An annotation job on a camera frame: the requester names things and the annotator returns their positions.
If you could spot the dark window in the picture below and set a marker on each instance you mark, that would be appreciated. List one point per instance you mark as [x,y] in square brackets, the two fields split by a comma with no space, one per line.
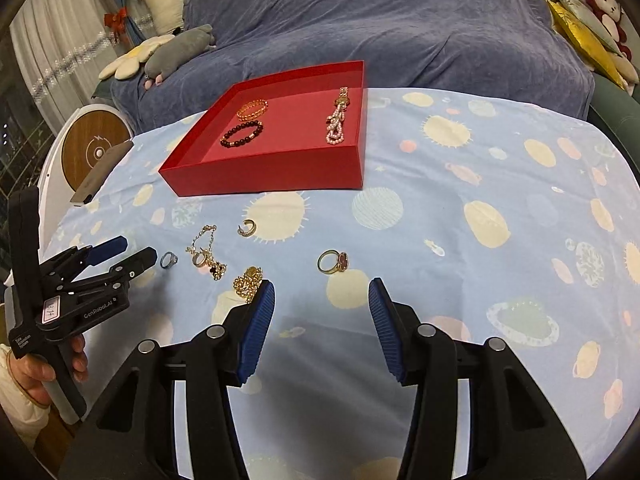
[15,125]

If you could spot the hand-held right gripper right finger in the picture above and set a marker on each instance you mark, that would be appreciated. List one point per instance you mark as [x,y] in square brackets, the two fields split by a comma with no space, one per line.
[385,330]

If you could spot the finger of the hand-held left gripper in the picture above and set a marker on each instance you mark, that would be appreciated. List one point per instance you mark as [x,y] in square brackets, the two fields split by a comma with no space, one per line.
[140,258]
[107,248]

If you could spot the grey plush toy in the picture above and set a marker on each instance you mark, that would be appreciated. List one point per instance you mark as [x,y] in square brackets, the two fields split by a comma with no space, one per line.
[175,50]

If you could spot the blue planet-print tablecloth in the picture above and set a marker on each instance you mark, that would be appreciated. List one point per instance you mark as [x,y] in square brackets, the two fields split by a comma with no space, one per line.
[450,260]

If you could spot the white curtain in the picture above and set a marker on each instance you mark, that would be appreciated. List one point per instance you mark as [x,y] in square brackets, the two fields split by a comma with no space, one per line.
[55,50]

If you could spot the gold ear cuff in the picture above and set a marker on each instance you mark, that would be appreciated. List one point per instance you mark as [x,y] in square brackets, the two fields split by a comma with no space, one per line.
[248,232]

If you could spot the grey-brown flat case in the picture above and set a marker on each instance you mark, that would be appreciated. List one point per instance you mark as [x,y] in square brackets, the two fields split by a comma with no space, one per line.
[100,170]

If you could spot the gold wristwatch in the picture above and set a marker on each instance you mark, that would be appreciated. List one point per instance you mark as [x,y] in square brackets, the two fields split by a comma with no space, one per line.
[343,97]

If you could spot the red monkey plush toy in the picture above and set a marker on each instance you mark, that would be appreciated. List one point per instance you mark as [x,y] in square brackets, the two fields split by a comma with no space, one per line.
[605,2]

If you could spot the red cardboard box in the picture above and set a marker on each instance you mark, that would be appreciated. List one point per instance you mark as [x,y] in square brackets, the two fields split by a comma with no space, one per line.
[280,170]

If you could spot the person's left hand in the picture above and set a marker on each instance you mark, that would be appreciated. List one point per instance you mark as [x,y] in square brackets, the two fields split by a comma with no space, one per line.
[79,360]

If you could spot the silver cushion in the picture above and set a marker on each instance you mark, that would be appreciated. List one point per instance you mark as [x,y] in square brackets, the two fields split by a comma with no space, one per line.
[580,10]

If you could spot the blue curtain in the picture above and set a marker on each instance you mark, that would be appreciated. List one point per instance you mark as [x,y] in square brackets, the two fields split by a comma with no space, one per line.
[132,32]

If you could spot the yellow cushion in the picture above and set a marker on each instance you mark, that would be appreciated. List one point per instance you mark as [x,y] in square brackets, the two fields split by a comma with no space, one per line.
[582,40]

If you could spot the red bow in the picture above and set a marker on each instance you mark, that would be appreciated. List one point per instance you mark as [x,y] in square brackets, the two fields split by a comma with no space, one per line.
[116,17]

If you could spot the flower-shaped cushion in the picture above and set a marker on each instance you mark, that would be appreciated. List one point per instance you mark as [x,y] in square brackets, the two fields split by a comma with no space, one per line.
[125,62]

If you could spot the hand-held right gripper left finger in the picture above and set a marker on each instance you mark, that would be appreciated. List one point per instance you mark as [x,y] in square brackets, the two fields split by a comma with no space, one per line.
[257,330]

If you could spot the person's left forearm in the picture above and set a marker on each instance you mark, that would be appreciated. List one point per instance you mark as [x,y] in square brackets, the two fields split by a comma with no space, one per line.
[15,410]

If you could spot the purple-blue sofa blanket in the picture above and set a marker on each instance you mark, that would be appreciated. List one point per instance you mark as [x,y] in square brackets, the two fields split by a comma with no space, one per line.
[400,20]

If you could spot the white round device wooden disc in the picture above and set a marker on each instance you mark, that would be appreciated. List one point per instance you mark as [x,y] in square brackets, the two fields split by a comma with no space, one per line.
[85,145]

